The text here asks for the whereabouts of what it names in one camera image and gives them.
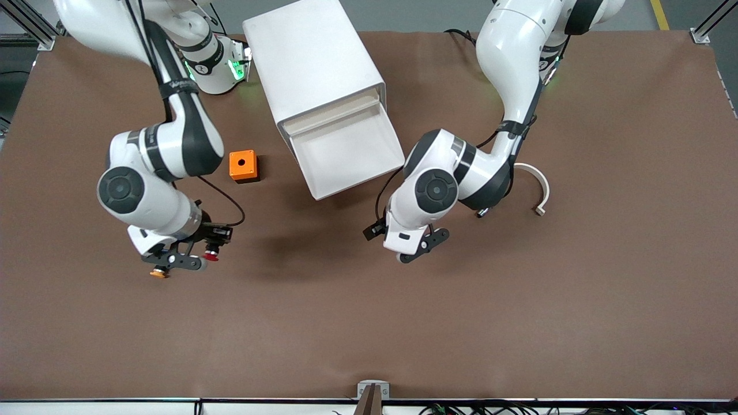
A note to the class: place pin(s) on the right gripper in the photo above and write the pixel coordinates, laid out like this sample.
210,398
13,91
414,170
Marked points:
209,233

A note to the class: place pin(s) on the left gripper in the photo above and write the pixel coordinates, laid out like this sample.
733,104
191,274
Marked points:
375,230

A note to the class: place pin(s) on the red-capped push button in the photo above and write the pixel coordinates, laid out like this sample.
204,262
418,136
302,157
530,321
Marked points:
211,255

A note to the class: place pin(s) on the white plastic drawer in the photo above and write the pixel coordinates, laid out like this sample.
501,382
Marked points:
346,155
334,112

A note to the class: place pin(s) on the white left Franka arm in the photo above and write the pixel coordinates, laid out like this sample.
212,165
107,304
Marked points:
513,57

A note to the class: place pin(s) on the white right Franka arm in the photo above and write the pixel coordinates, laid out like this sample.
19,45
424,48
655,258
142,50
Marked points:
132,190

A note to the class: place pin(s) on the orange-capped push button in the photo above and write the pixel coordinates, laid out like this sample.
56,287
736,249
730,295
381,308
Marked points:
159,274

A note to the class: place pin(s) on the white drawer cabinet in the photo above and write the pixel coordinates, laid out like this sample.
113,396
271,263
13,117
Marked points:
311,57

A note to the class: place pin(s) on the orange box with round hole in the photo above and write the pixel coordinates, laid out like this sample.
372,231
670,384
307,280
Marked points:
242,163

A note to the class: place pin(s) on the brown table mat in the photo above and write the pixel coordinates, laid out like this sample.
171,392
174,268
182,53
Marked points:
346,323

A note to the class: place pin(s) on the small silver metal connector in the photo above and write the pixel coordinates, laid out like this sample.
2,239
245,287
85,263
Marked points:
482,212

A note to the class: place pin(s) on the white curved plastic arc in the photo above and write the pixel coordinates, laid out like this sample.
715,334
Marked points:
543,187

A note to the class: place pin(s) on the grey metal bracket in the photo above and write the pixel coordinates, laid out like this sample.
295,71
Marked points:
373,387

